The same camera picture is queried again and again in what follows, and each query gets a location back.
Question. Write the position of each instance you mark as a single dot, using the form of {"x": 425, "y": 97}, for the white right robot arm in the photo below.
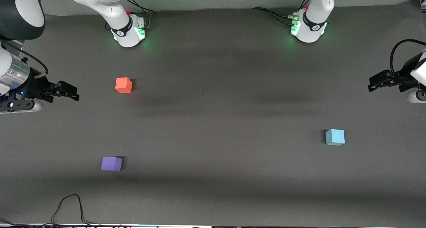
{"x": 100, "y": 1}

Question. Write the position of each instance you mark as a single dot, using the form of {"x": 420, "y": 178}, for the dark grey table mat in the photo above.
{"x": 233, "y": 154}

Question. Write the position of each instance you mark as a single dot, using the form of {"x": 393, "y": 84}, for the purple foam block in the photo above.
{"x": 111, "y": 164}

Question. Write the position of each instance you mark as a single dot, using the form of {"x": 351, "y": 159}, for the orange foam block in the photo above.
{"x": 123, "y": 85}

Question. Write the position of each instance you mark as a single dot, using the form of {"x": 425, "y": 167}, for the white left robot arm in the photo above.
{"x": 316, "y": 11}

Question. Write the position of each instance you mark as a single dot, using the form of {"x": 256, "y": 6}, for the light blue foam block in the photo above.
{"x": 335, "y": 137}

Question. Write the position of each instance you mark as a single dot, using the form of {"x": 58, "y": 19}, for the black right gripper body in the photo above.
{"x": 34, "y": 87}

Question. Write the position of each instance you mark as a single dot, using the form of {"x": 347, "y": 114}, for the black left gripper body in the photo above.
{"x": 401, "y": 77}

